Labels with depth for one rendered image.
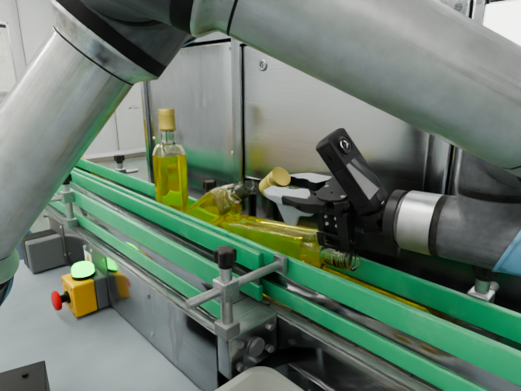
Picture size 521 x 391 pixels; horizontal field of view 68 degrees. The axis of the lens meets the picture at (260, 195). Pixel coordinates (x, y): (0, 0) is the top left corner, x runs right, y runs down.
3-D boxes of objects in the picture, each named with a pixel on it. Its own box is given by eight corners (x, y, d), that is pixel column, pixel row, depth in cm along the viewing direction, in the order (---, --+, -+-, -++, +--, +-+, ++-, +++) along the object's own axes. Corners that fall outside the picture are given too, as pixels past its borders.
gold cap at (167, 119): (179, 129, 82) (177, 108, 81) (164, 131, 80) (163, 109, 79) (170, 129, 85) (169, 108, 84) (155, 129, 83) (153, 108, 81)
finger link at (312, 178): (283, 205, 66) (326, 220, 59) (277, 174, 63) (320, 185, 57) (295, 198, 68) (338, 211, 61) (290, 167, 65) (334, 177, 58)
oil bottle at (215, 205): (200, 238, 87) (253, 205, 71) (177, 245, 83) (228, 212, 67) (191, 215, 88) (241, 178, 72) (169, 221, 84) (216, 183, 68)
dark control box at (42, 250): (66, 265, 103) (62, 236, 100) (32, 275, 97) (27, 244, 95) (56, 256, 108) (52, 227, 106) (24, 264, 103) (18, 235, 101)
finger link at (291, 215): (260, 226, 61) (314, 234, 56) (253, 193, 59) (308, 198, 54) (270, 216, 64) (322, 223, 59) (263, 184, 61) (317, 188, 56)
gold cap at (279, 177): (281, 195, 64) (295, 182, 61) (265, 201, 62) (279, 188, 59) (270, 177, 65) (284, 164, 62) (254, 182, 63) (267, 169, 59)
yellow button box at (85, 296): (110, 307, 83) (106, 275, 81) (74, 321, 79) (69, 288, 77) (97, 295, 88) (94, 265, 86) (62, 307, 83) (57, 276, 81)
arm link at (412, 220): (427, 213, 43) (450, 181, 48) (388, 206, 46) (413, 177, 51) (428, 268, 46) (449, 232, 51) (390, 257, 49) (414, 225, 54)
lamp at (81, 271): (98, 275, 82) (97, 262, 81) (76, 283, 79) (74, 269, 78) (90, 268, 85) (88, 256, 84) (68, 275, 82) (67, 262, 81)
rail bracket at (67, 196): (80, 228, 94) (73, 174, 91) (47, 236, 89) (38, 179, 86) (74, 224, 97) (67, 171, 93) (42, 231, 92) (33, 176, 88)
